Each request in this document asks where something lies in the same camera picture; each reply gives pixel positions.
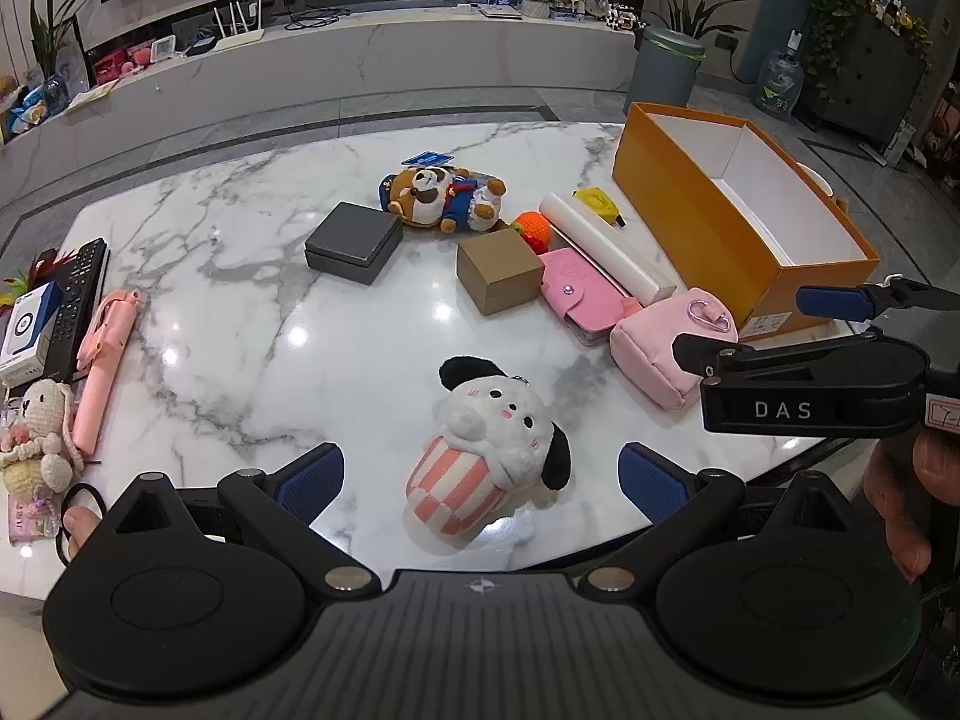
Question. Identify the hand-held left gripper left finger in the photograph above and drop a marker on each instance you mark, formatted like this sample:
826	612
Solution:
311	476

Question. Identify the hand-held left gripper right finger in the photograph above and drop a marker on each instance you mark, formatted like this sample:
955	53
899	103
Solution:
652	487

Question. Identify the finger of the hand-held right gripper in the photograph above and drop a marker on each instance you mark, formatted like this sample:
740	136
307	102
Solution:
697	354
832	302

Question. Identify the pink pouch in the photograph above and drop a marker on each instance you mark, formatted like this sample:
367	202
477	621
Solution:
652	360

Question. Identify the pink card wallet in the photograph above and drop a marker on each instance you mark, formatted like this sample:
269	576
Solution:
577	292

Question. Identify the white roll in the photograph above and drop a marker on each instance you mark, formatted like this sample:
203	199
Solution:
600	240

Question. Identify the orange cardboard box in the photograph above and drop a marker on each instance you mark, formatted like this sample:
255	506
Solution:
690	202

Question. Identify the white dog plush toy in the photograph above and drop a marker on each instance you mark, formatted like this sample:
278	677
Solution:
487	427

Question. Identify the yellow tape measure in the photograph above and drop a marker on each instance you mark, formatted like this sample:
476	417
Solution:
596	200

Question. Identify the orange crochet ball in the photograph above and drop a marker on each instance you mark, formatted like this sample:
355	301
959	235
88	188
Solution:
534	231

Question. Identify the brown box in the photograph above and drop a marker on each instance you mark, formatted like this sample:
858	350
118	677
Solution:
495	270

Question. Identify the person's right hand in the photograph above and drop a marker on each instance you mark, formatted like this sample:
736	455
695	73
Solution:
911	480

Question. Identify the blue water jug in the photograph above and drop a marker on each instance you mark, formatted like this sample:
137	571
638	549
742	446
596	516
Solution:
780	82

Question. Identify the grey cabinet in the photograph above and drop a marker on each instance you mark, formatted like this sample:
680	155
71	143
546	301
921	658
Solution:
877	75

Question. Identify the pink selfie stick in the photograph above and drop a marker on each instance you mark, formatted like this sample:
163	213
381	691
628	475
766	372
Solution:
105	360

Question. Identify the dark grey box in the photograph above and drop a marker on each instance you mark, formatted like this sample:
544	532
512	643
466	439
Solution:
352	240

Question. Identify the crochet bunny doll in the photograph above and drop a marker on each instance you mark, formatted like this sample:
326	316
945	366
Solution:
41	420

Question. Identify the grey trash can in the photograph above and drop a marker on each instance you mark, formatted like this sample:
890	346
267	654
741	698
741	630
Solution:
660	75

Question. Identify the pink card packet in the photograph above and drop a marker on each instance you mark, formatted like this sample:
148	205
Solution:
30	521

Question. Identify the black remote control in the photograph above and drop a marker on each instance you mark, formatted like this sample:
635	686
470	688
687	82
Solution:
79	285

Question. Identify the green vine plant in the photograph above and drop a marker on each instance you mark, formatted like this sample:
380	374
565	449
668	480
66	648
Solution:
832	0

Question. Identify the white and blue box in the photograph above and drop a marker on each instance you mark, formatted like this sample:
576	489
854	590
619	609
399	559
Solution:
26	330

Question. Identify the black and white checkered toy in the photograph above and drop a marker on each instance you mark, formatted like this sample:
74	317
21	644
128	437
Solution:
622	19

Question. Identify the red and green decoration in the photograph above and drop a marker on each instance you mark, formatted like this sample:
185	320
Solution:
37	266

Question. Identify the white marble television console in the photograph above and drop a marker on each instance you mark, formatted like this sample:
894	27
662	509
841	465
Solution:
375	52

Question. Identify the white router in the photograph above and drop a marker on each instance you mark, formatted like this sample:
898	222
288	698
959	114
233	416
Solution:
240	37

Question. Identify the small white display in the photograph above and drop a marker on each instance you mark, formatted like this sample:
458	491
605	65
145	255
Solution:
165	49

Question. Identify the pink toys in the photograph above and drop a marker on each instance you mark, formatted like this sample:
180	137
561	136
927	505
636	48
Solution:
120	64

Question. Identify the blue snack packets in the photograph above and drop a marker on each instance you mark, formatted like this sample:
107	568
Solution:
30	105

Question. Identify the tall green potted plant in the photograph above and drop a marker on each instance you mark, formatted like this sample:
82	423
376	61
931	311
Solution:
52	30

